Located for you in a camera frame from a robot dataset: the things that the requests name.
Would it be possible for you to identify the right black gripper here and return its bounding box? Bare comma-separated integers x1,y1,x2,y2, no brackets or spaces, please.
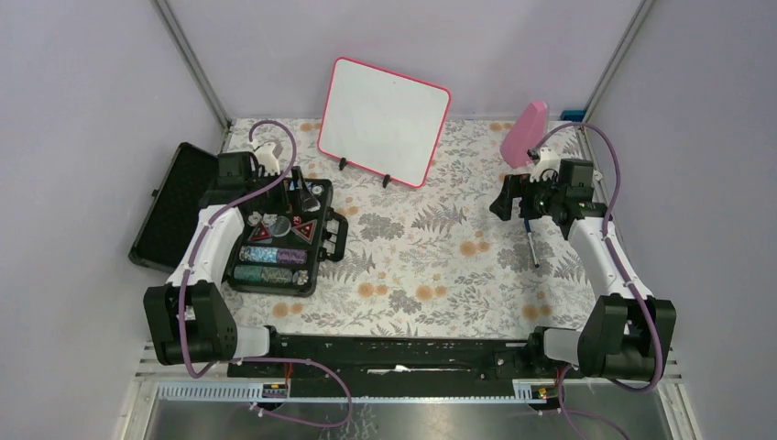
488,171,564,222

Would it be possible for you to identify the white blue marker pen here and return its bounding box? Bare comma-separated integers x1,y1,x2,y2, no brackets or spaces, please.
523,219,541,269

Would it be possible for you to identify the pink framed whiteboard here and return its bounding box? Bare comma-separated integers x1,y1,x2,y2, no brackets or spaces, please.
317,57,452,188

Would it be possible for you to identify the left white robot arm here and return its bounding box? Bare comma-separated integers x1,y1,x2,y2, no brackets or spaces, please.
143,152,285,377

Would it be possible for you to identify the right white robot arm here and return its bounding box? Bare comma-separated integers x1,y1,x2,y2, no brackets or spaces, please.
489,159,676,390

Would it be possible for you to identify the pink eraser block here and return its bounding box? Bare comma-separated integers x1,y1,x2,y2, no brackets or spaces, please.
499,100,549,169

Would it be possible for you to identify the open black case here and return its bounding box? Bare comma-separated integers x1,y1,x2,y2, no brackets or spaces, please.
128,142,348,297

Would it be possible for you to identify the blue corner object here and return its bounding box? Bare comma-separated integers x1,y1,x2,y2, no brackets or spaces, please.
560,109,586,122

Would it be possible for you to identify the floral table mat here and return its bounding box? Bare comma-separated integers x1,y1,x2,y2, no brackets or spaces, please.
221,118,596,339

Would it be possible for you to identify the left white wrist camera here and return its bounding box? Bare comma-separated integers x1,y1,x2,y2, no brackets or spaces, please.
250,140,283,176

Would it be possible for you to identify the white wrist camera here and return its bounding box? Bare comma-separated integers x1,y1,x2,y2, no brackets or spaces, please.
527,147,561,182
250,140,283,176

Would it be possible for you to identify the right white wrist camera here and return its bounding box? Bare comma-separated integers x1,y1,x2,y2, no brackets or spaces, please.
527,147,561,182

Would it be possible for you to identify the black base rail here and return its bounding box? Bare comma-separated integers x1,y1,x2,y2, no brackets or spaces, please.
227,332,564,399

